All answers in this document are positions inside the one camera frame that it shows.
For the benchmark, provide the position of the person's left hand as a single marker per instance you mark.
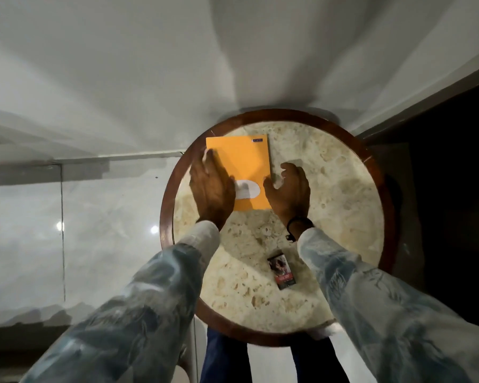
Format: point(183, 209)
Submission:
point(211, 191)

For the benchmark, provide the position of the person's right hand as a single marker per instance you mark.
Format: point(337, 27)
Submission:
point(289, 199)

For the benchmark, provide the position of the person's right thumb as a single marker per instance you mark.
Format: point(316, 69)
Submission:
point(269, 185)

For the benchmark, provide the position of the person's left thumb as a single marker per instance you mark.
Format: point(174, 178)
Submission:
point(232, 189)

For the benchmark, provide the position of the orange paper envelope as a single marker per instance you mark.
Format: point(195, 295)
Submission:
point(245, 161)

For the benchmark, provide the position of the person's right forearm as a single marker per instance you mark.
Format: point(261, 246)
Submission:
point(383, 311)

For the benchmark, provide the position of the person's left forearm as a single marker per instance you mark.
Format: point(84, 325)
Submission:
point(143, 307)

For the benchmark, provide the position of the black wristband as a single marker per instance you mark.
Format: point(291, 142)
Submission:
point(299, 223)

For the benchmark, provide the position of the round marble table wooden rim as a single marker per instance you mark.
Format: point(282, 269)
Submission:
point(335, 219)

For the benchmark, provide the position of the small dark printed card packet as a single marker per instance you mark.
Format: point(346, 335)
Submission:
point(281, 272)

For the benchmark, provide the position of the person's left leg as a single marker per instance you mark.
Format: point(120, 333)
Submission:
point(225, 361)

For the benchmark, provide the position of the person's leg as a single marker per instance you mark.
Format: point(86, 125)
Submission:
point(225, 361)
point(317, 362)

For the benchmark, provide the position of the person's right leg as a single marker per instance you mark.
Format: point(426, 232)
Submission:
point(317, 362)

